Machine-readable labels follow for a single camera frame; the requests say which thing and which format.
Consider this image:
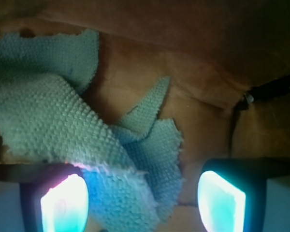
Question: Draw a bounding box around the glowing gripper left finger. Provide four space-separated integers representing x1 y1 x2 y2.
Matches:
0 163 89 232

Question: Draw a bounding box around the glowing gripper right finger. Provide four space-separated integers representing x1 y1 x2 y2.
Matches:
197 158 290 232

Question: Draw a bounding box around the light blue cloth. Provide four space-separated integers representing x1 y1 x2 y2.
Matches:
0 29 182 232

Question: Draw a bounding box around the brown paper bag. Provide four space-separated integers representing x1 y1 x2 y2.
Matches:
0 0 290 232

